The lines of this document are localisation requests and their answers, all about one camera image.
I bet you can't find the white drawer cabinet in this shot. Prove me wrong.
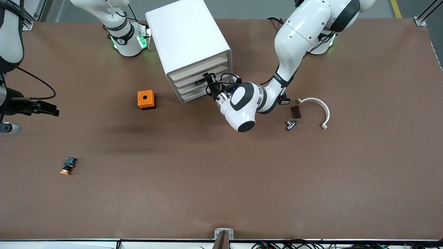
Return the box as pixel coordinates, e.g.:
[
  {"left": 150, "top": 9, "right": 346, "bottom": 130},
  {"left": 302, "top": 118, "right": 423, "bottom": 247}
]
[{"left": 145, "top": 0, "right": 233, "bottom": 104}]

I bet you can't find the yellow cap push button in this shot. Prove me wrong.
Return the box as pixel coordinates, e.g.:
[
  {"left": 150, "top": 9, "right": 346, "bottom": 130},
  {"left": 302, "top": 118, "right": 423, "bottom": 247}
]
[{"left": 59, "top": 157, "right": 78, "bottom": 176}]

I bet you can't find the orange box with hole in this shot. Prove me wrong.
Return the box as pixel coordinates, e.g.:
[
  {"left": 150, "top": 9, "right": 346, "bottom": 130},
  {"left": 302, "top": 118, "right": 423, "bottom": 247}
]
[{"left": 137, "top": 90, "right": 156, "bottom": 111}]

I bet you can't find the white curved plastic clip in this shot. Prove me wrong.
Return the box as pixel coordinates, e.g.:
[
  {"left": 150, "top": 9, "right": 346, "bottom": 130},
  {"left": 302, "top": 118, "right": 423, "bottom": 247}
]
[{"left": 297, "top": 98, "right": 331, "bottom": 130}]

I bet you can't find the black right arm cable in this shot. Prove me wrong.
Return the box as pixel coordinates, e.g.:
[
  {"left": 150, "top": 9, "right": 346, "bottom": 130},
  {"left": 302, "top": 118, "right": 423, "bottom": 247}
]
[{"left": 17, "top": 67, "right": 57, "bottom": 101}]

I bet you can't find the aluminium frame profile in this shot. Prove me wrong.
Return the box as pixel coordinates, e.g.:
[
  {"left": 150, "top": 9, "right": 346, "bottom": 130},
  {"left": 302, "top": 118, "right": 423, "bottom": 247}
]
[
  {"left": 414, "top": 0, "right": 443, "bottom": 27},
  {"left": 19, "top": 0, "right": 47, "bottom": 31}
]

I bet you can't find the grey mount bracket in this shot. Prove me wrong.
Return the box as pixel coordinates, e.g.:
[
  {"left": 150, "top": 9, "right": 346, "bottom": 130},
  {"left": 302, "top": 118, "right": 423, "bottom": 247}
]
[{"left": 214, "top": 228, "right": 234, "bottom": 240}]

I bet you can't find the brown camera post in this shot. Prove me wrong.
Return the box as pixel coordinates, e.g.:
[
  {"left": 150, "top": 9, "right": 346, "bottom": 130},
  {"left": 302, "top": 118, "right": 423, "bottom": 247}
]
[{"left": 213, "top": 231, "right": 231, "bottom": 249}]

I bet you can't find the black cable bundle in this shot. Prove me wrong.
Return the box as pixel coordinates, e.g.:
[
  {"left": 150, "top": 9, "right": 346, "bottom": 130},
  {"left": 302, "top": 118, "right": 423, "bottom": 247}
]
[{"left": 251, "top": 239, "right": 443, "bottom": 249}]

